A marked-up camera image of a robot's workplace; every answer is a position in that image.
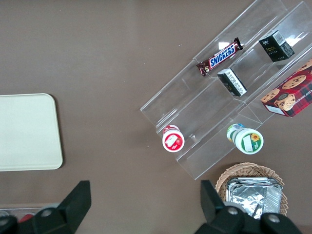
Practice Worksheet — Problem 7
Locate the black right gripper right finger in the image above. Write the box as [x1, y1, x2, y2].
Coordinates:
[195, 180, 246, 234]

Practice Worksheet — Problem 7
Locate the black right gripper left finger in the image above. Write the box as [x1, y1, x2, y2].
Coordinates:
[30, 180, 92, 234]

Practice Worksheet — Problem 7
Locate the aluminium foil tray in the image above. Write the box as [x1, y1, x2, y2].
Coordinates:
[226, 177, 284, 195]
[229, 185, 283, 220]

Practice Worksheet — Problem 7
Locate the light tan wicker basket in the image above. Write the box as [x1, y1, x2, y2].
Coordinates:
[215, 162, 288, 217]

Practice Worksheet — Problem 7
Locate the cream rectangular plastic tray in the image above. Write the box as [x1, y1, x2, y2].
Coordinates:
[0, 93, 63, 172]

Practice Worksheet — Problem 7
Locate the red-labelled plastic bottle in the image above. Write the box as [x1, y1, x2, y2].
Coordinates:
[0, 211, 35, 224]

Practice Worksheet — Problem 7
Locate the clear acrylic box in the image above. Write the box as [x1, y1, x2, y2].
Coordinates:
[0, 207, 59, 224]

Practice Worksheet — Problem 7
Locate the green-lidded sunflower cup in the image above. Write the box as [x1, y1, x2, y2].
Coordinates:
[226, 123, 264, 155]

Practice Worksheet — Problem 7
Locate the red-lidded yogurt cup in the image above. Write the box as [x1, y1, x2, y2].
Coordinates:
[162, 124, 185, 153]

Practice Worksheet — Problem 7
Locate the clear acrylic stepped display rack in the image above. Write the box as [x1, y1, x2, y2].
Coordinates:
[193, 0, 312, 125]
[139, 57, 265, 181]

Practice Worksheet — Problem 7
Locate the small black carton box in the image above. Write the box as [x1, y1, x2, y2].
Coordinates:
[216, 68, 248, 97]
[258, 30, 295, 63]

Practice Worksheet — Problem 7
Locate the red tartan cookie box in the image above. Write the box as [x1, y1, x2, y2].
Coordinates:
[260, 59, 312, 118]

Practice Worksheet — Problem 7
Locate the Snickers chocolate bar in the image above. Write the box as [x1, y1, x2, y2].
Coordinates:
[196, 37, 244, 77]

